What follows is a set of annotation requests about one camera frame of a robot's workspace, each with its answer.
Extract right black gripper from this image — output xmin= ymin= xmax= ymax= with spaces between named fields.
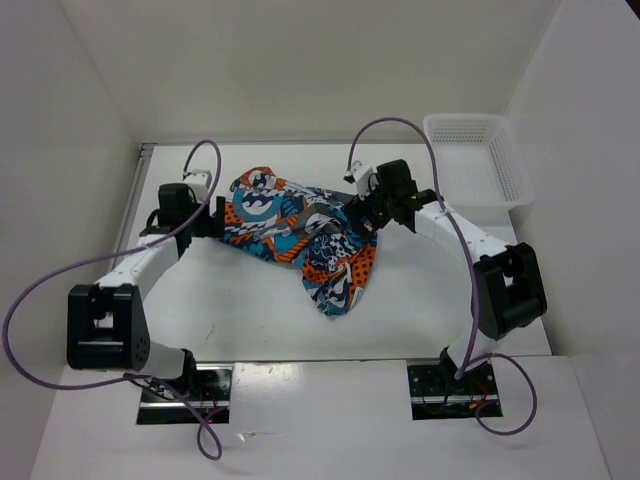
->
xmin=341 ymin=174 xmax=395 ymax=241

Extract colourful patterned shorts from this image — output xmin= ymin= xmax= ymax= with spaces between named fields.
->
xmin=222 ymin=166 xmax=377 ymax=317

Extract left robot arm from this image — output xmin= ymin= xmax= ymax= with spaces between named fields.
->
xmin=66 ymin=182 xmax=225 ymax=400

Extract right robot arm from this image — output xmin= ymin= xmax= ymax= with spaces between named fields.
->
xmin=344 ymin=159 xmax=547 ymax=393

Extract white plastic basket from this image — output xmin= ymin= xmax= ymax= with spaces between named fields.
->
xmin=423 ymin=113 xmax=535 ymax=211

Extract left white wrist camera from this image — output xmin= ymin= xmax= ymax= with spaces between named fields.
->
xmin=182 ymin=169 xmax=213 ymax=203

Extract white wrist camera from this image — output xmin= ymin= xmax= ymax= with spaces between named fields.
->
xmin=182 ymin=169 xmax=213 ymax=203
xmin=344 ymin=160 xmax=378 ymax=199

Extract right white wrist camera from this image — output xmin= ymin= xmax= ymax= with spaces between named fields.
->
xmin=344 ymin=160 xmax=378 ymax=199

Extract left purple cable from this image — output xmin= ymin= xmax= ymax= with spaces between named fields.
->
xmin=2 ymin=140 xmax=223 ymax=461

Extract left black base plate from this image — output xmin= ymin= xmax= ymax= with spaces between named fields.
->
xmin=136 ymin=363 xmax=233 ymax=425

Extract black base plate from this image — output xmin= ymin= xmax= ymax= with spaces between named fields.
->
xmin=136 ymin=363 xmax=233 ymax=425
xmin=406 ymin=359 xmax=503 ymax=420

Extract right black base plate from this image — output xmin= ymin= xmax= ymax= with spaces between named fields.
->
xmin=406 ymin=359 xmax=503 ymax=420

